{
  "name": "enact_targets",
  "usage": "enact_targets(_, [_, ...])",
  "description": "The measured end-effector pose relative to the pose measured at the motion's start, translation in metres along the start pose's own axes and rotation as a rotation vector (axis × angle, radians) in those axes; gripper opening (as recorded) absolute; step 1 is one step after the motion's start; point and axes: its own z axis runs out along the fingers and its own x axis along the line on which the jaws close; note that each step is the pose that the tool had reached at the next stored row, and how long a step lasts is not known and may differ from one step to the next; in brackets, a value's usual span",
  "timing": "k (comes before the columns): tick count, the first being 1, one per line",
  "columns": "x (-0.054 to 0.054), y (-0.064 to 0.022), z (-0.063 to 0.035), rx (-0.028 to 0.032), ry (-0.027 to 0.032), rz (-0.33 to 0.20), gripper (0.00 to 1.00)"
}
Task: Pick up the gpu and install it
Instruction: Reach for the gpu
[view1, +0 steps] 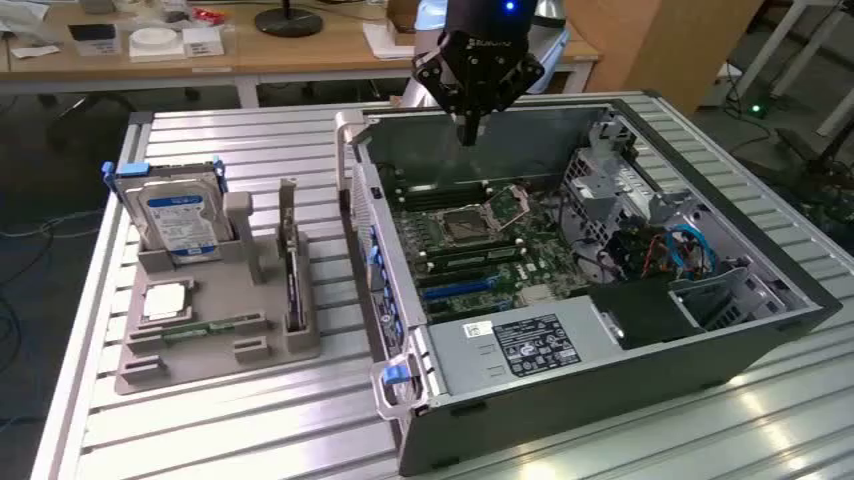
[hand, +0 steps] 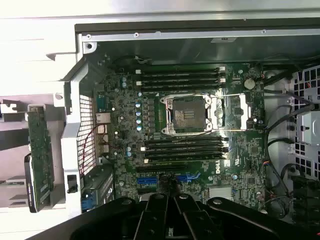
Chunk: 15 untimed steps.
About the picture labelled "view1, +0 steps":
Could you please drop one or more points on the silver disk bay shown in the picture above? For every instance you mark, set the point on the silver disk bay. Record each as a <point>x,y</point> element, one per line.
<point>748,295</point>

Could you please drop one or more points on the empty RAM slot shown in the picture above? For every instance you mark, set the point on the empty RAM slot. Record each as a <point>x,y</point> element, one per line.
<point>441,192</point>
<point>438,186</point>
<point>444,198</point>

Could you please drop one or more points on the device with green light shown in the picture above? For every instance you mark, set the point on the device with green light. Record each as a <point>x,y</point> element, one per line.
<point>756,108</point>

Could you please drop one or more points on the grey power supply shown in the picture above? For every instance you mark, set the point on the grey power supply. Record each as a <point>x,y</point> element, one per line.
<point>468,365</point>

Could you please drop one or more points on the white round container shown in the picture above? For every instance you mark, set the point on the white round container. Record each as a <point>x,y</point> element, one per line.
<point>157,47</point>

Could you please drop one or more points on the clear plastic bag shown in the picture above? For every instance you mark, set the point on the clear plastic bag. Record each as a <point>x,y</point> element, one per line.
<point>30,27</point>

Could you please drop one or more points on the black plastic shroud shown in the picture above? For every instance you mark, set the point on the black plastic shroud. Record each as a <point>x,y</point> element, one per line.
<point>641,310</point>

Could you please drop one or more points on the grey cup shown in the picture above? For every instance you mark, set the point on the grey cup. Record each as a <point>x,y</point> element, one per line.
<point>98,6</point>

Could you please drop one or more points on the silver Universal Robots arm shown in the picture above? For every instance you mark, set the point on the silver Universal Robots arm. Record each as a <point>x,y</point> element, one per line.
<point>416,92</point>

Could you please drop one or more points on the white box with dark lid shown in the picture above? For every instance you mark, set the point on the white box with dark lid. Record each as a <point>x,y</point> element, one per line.
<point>97,45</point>

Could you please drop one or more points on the green graphics card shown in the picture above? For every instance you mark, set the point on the green graphics card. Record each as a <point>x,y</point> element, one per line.
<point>297,280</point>

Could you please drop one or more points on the open socket cover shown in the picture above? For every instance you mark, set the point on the open socket cover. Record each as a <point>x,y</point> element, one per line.
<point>511,205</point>

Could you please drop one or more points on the grey parts rack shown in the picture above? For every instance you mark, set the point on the grey parts rack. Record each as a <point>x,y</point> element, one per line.
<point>221,320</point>

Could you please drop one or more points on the long expansion slot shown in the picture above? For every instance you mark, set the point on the long expansion slot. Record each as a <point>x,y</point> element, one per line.
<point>461,290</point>
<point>450,314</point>

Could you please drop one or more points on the white paper stack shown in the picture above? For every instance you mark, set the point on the white paper stack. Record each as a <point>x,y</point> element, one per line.
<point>388,45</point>

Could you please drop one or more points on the wooden desk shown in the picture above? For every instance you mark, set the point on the wooden desk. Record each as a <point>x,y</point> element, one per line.
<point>81,70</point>

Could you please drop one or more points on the silver disk bay cage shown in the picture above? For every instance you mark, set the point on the silver disk bay cage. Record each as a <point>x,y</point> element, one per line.
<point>601,195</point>

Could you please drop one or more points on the small dark object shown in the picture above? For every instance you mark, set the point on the small dark object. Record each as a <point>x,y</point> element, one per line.
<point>177,16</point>

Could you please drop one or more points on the green motherboard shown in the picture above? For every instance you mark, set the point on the green motherboard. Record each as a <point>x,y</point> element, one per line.
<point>535,250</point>

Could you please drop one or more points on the small red item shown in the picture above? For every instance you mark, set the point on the small red item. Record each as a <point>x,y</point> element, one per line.
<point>209,17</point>

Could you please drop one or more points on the CPU socket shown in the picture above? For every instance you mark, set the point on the CPU socket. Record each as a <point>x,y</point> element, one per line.
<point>465,227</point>

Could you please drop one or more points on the white desk frame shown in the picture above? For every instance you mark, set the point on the white desk frame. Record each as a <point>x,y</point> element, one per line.
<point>768,45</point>

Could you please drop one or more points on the white paper slip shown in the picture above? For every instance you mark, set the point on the white paper slip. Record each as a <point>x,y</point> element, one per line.
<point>34,52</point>

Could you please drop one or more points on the open black PC case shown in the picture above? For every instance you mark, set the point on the open black PC case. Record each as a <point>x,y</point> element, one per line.
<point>601,400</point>

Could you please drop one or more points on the hard disk in blue caddy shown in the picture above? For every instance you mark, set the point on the hard disk in blue caddy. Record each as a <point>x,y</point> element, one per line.
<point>177,225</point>

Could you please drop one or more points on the white labelled box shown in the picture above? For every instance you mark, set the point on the white labelled box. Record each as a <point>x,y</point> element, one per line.
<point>204,42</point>

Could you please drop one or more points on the black office chair base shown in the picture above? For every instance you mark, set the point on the black office chair base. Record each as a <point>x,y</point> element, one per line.
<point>88,102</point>

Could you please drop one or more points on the wooden cabinet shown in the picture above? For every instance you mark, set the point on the wooden cabinet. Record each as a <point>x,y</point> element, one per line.
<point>668,50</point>

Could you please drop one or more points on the blue case latch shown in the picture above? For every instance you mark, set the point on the blue case latch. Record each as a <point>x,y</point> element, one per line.
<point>394,376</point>

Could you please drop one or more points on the small cardboard box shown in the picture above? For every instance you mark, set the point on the small cardboard box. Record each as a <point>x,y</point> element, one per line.
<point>402,20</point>

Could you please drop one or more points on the green RAM stick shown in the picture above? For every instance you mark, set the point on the green RAM stick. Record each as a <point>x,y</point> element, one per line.
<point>208,329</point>

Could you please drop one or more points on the installed RAM stick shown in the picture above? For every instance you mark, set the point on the installed RAM stick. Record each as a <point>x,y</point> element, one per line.
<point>477,259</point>

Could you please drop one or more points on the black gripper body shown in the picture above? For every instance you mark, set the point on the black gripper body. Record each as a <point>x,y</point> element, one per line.
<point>490,30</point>

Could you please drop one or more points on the blue card retention clip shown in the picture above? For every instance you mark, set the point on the blue card retention clip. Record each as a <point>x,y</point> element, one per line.
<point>396,315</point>
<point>386,292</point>
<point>372,237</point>
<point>374,256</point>

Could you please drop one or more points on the silver CPU chip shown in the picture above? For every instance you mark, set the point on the silver CPU chip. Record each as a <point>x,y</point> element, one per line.
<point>165,302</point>

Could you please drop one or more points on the black round stand base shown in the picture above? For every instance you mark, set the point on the black round stand base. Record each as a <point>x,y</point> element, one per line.
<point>289,25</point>

